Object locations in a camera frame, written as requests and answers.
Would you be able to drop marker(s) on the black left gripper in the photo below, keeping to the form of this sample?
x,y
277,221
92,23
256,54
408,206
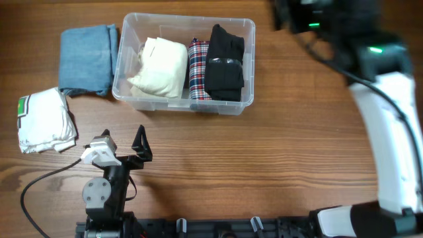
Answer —
x,y
144,151

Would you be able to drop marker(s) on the cream cloth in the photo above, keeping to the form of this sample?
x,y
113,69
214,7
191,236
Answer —
x,y
163,70

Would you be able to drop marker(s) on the white t-shirt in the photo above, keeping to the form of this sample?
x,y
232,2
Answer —
x,y
44,123

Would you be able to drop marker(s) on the blue denim cloth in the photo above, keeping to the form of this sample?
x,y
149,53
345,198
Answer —
x,y
87,60

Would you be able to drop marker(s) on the black cloth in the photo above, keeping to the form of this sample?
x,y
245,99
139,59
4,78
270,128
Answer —
x,y
224,65

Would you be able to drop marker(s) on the red blue plaid cloth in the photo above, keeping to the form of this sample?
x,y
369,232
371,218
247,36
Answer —
x,y
197,52

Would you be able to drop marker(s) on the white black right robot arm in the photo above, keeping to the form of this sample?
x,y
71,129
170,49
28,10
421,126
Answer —
x,y
346,36

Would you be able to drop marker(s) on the clear plastic storage container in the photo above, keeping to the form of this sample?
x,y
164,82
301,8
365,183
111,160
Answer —
x,y
138,27

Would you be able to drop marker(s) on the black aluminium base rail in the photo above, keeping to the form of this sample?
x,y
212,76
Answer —
x,y
289,227

